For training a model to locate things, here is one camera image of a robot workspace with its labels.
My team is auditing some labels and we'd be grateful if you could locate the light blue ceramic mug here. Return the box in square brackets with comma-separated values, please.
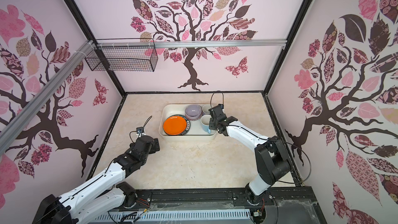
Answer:
[200, 115, 211, 134]

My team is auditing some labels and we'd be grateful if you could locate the purple ceramic mug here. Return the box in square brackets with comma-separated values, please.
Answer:
[202, 104, 211, 115]

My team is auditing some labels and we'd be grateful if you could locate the lavender ceramic bowl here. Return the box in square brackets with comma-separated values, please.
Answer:
[184, 104, 202, 121]

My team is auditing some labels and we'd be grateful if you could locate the orange round plate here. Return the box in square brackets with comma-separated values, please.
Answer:
[163, 117, 186, 136]

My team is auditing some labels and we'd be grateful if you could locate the black round plate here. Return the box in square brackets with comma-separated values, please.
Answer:
[170, 115, 190, 135]

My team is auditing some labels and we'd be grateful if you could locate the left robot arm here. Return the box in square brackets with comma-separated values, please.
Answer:
[33, 135, 160, 224]

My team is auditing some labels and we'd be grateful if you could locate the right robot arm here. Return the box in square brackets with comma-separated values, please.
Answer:
[209, 104, 292, 204]

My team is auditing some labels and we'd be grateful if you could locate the white plastic bin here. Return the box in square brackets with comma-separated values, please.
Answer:
[159, 104, 218, 142]

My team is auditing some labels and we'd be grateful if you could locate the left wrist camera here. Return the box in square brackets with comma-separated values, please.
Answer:
[136, 127, 145, 138]

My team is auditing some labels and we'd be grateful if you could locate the white vented cable duct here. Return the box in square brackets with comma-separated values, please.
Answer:
[90, 209, 252, 224]

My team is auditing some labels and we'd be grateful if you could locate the black wire basket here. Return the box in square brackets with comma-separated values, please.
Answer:
[85, 37, 158, 72]

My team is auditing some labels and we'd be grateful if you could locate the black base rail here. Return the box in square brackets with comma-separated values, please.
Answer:
[104, 187, 326, 224]

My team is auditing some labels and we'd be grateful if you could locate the aluminium rail back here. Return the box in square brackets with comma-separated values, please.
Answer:
[97, 39, 287, 48]

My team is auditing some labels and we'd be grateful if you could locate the aluminium rail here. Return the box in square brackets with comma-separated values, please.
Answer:
[97, 39, 287, 48]
[1, 40, 94, 154]

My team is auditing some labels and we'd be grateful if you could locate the aluminium rail left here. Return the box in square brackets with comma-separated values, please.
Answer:
[1, 40, 94, 154]

